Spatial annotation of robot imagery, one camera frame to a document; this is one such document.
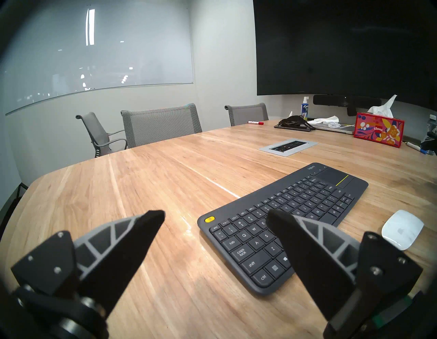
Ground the black video conference bar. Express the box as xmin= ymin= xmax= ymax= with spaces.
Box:
xmin=313 ymin=94 xmax=382 ymax=117

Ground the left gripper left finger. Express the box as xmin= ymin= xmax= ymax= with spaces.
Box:
xmin=10 ymin=210 xmax=166 ymax=317

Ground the black wireless keyboard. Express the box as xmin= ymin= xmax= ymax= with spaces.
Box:
xmin=197 ymin=162 xmax=369 ymax=296

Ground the silver table power outlet panel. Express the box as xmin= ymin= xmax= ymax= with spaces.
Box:
xmin=258 ymin=138 xmax=319 ymax=157

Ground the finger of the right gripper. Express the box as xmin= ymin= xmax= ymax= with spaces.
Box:
xmin=421 ymin=132 xmax=437 ymax=156

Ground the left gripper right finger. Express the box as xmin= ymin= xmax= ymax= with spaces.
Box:
xmin=266 ymin=208 xmax=424 ymax=339

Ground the silver closed laptop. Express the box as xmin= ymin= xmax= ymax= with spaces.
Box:
xmin=312 ymin=122 xmax=356 ymax=134

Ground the blue whiteboard marker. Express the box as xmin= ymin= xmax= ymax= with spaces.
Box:
xmin=405 ymin=141 xmax=427 ymax=155

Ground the large crumpled white tissue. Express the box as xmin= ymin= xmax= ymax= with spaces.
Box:
xmin=307 ymin=116 xmax=340 ymax=125

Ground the grey mesh office chair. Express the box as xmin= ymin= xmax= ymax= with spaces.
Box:
xmin=121 ymin=103 xmax=203 ymax=149
xmin=224 ymin=103 xmax=269 ymax=127

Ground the large black TV screen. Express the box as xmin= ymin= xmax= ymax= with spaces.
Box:
xmin=253 ymin=0 xmax=437 ymax=111

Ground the red floral tissue box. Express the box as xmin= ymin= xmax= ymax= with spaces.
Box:
xmin=353 ymin=112 xmax=405 ymax=148

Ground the white computer mouse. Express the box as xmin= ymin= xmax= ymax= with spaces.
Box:
xmin=381 ymin=209 xmax=425 ymax=251

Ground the coiled black cable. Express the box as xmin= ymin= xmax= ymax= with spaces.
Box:
xmin=278 ymin=116 xmax=313 ymax=128

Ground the white facial tissue sheet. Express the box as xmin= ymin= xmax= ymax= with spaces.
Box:
xmin=367 ymin=95 xmax=398 ymax=117

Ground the grey armrest office chair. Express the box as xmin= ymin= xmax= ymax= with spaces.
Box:
xmin=75 ymin=112 xmax=128 ymax=158

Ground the wall-mounted glass whiteboard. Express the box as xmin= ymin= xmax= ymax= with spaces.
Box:
xmin=0 ymin=0 xmax=194 ymax=116

